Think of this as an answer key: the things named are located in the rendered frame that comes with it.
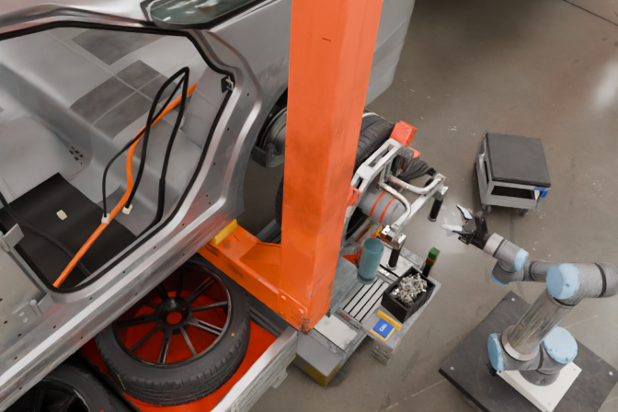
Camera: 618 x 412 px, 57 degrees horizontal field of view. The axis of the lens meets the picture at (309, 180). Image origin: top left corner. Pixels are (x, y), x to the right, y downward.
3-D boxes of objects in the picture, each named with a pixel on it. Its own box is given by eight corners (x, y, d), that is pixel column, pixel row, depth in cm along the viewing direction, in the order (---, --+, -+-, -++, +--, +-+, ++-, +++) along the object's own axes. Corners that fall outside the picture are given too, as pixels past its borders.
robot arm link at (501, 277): (518, 287, 251) (527, 271, 241) (492, 288, 250) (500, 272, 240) (511, 268, 257) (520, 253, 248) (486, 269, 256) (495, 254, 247)
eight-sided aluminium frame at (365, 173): (388, 199, 287) (409, 118, 247) (399, 206, 285) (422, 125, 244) (322, 268, 257) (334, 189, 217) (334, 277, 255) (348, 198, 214)
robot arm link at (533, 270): (639, 262, 189) (541, 257, 256) (602, 263, 188) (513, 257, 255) (642, 298, 187) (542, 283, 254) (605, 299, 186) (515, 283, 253)
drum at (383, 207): (371, 196, 261) (376, 175, 251) (411, 220, 253) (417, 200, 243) (353, 214, 253) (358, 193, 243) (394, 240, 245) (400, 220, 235)
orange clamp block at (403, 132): (393, 139, 248) (403, 120, 245) (408, 147, 245) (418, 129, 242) (387, 139, 241) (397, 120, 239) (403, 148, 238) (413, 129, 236)
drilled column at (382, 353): (381, 339, 299) (394, 298, 267) (396, 351, 295) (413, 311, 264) (370, 354, 293) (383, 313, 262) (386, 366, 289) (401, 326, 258)
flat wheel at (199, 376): (154, 257, 292) (147, 228, 275) (272, 303, 279) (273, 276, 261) (73, 371, 250) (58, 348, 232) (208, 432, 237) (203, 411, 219)
